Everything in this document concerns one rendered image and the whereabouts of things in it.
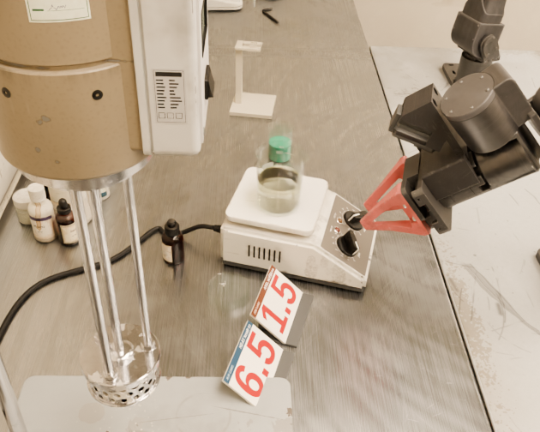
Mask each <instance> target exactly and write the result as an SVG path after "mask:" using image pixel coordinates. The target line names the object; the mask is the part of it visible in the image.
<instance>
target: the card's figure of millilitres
mask: <svg viewBox="0 0 540 432"><path fill-rule="evenodd" d="M298 293H299V290H298V289H297V288H296V287H295V286H294V285H292V284H291V283H290V282H289V281H288V280H287V279H285V278H284V277H283V276H282V275H281V274H280V273H279V272H278V271H276V270H275V272H274V275H273V278H272V280H271V282H270V285H269V286H268V289H267V293H266V295H265V297H264V299H263V302H262V304H261V307H260V309H259V312H258V314H257V317H258V318H259V319H260V320H262V321H263V322H264V323H265V324H266V325H268V326H269V327H270V328H271V329H272V330H274V332H276V334H278V335H279V336H280V337H281V338H283V337H284V335H285V330H286V328H287V325H288V322H289V320H290V318H291V313H292V310H293V308H294V306H295V303H296V300H297V296H298Z"/></svg>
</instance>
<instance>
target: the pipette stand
mask: <svg viewBox="0 0 540 432"><path fill-rule="evenodd" d="M261 47H262V42H255V41H242V40H238V41H237V43H236V46H235V50H236V93H235V96H234V99H233V101H232V104H231V108H230V111H229V115H230V116H238V117H255V118H265V119H272V116H273V109H274V106H275V101H276V95H269V94H259V93H243V51H258V52H260V51H261Z"/></svg>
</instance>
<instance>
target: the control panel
mask: <svg viewBox="0 0 540 432"><path fill-rule="evenodd" d="M347 211H352V212H354V213H356V212H360V211H359V210H358V209H356V208H355V207H354V206H352V205H351V204H350V203H348V202H347V201H345V200H343V199H342V198H340V197H339V196H338V195H336V196H335V199H334V202H333V207H332V210H331V212H330V216H329V219H328V222H327V227H326V230H325V233H324V236H323V238H322V242H321V247H322V248H323V249H324V250H326V251H327V252H329V253H330V254H332V255H334V256H335V257H337V258H338V259H340V260H341V261H342V262H344V263H345V264H347V265H348V266H350V267H352V268H353V269H355V270H356V271H358V272H359V273H360V274H362V275H364V276H365V274H366V270H367V266H368V261H369V253H370V249H371V244H372V241H373V236H374V232H375V231H372V230H365V229H364V227H363V228H362V229H361V230H360V231H356V230H353V229H352V228H350V226H348V224H346V222H345V219H344V214H345V213H346V212H347ZM338 218H341V219H342V220H343V222H342V223H340V222H338ZM335 227H338V228H340V232H337V231H336V230H335ZM348 230H352V231H353V232H354V234H355V237H356V239H357V242H358V245H359V248H360V250H358V252H357V254H356V255H355V256H348V255H345V254H344V253H343V252H341V250H340V249H339V247H338V244H337V240H338V238H339V237H340V236H344V234H346V232H348Z"/></svg>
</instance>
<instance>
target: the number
mask: <svg viewBox="0 0 540 432"><path fill-rule="evenodd" d="M278 351H279V348H278V346H276V345H275V344H274V343H273V342H271V341H270V340H269V339H268V338H267V337H265V336H264V335H263V334H262V333H261V332H259V331H258V330H257V329H256V328H255V327H252V328H251V330H250V333H249V336H248V338H247V341H246V343H245V346H244V348H243V351H242V353H241V356H240V358H239V360H238V362H237V366H236V368H235V370H234V372H233V375H232V377H231V380H230V384H232V385H233V386H234V387H236V388H237V389H238V390H239V391H241V392H242V393H243V394H244V395H246V396H247V397H248V398H249V399H251V400H252V401H253V402H255V403H256V404H257V403H258V400H259V398H260V395H261V391H262V388H263V386H264V383H265V380H266V378H267V377H269V376H270V374H271V371H272V368H273V364H274V361H275V359H276V356H277V354H278Z"/></svg>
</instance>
